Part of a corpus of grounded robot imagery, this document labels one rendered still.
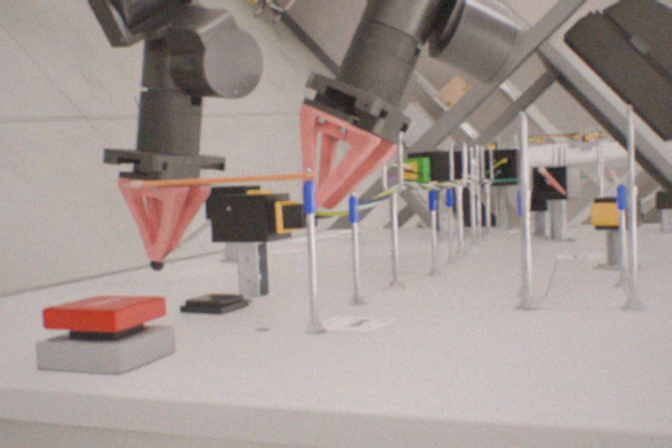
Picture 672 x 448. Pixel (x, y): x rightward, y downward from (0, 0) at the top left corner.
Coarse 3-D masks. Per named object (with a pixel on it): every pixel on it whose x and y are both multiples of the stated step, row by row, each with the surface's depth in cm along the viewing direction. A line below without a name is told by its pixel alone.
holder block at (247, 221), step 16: (288, 192) 66; (224, 208) 64; (240, 208) 63; (256, 208) 62; (224, 224) 64; (240, 224) 63; (256, 224) 62; (224, 240) 64; (240, 240) 63; (256, 240) 63; (272, 240) 63
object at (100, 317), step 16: (64, 304) 43; (80, 304) 42; (96, 304) 42; (112, 304) 42; (128, 304) 42; (144, 304) 42; (160, 304) 44; (48, 320) 41; (64, 320) 41; (80, 320) 41; (96, 320) 40; (112, 320) 40; (128, 320) 41; (144, 320) 42; (80, 336) 42; (96, 336) 42; (112, 336) 41
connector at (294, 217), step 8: (272, 208) 62; (288, 208) 62; (296, 208) 62; (272, 216) 62; (288, 216) 62; (296, 216) 62; (304, 216) 62; (272, 224) 63; (288, 224) 62; (296, 224) 62; (304, 224) 62
